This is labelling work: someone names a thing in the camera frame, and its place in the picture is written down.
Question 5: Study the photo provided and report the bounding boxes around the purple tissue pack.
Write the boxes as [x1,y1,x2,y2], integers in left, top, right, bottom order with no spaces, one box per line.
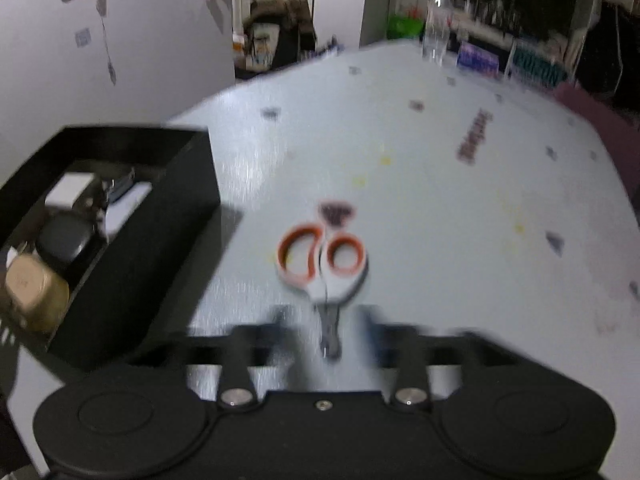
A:
[456,42,501,77]

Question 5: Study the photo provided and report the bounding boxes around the teal sign board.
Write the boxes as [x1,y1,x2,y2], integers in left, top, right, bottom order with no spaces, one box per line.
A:
[510,45,568,88]

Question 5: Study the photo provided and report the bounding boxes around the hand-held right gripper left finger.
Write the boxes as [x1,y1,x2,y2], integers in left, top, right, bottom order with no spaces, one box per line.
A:
[185,305,296,408]

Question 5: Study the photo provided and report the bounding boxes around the orange and white scissors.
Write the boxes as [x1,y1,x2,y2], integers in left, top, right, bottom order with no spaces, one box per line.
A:
[276,221,370,361]

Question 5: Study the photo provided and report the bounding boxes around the black garment with white trim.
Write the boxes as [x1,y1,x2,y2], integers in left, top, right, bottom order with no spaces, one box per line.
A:
[595,0,640,106]

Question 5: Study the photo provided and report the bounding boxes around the clear water bottle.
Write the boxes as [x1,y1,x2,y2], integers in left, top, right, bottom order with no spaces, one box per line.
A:
[422,0,453,63]

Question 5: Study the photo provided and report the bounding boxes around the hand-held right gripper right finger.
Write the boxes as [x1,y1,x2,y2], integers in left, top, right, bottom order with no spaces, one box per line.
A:
[362,305,511,408]

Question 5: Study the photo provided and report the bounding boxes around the white shelf rack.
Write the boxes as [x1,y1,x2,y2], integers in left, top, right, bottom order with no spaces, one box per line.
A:
[450,0,601,56]

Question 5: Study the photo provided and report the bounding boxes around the beige earbud case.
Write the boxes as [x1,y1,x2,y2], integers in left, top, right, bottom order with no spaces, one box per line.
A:
[4,254,71,336]

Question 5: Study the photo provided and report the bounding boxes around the green bag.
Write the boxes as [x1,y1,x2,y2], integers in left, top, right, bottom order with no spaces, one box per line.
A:
[387,10,426,41]

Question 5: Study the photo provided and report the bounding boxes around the black earbud case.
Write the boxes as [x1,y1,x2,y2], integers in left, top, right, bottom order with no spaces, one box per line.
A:
[35,212,98,263]

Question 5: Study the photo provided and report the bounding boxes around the black smartwatch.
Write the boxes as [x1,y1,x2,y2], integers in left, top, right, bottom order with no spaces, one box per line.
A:
[102,167,136,203]

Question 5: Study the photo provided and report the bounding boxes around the black cardboard box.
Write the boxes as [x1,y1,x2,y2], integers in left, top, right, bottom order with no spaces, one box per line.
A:
[0,126,222,372]

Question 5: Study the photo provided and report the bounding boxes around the large white charger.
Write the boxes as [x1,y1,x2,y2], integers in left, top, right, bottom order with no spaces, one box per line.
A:
[44,172,101,208]

